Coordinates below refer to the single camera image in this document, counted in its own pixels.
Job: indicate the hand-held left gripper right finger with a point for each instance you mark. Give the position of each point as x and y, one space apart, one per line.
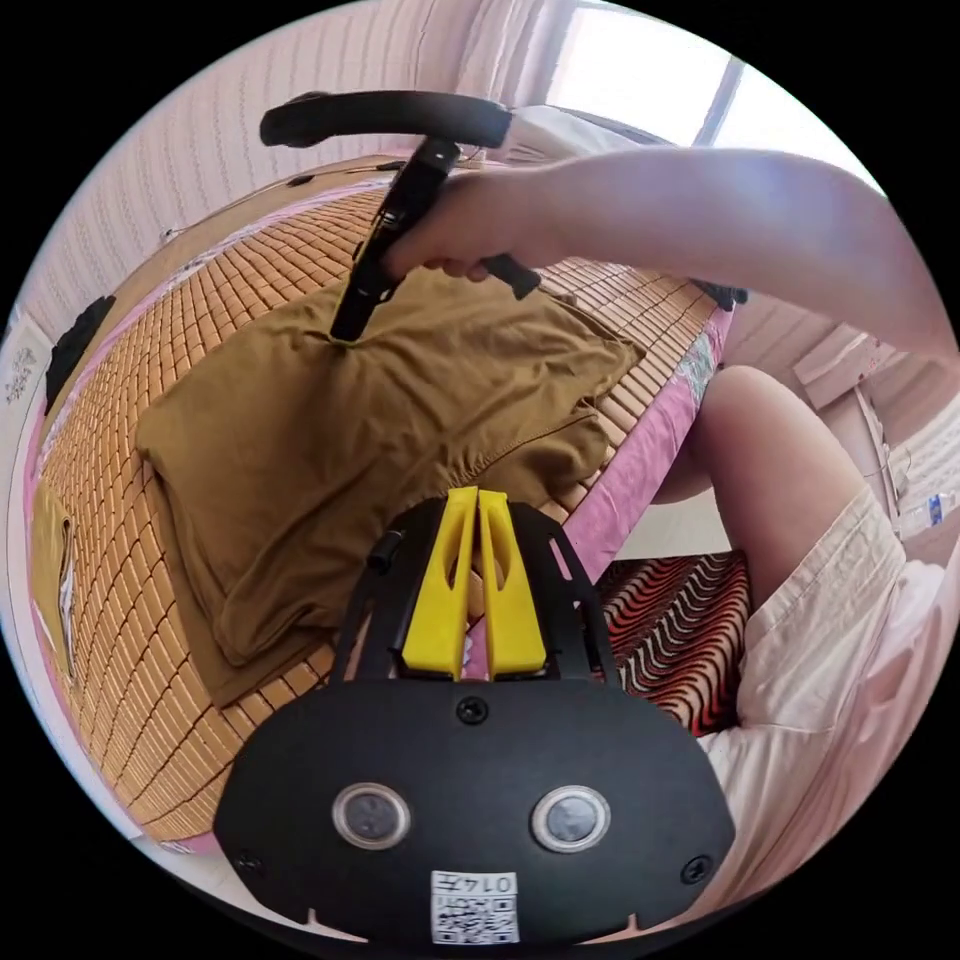
510 615

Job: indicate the person's right hand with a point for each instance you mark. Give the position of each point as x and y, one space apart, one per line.
480 217

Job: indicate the bed with woven mat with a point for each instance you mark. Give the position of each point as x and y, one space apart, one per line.
225 285

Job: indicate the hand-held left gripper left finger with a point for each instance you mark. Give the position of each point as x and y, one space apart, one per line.
439 600

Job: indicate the brown shirt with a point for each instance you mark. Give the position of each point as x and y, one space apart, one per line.
337 450

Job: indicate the person's body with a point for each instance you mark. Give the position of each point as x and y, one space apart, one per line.
825 600

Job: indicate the person's right forearm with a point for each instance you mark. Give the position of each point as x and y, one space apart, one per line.
712 210

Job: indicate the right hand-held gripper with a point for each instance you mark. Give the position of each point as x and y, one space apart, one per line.
375 116

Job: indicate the red wavy striped cushion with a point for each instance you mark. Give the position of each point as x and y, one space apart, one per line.
675 630

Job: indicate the window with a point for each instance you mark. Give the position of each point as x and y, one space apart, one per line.
637 67

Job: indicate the brown garment with white print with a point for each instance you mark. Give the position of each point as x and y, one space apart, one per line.
52 570

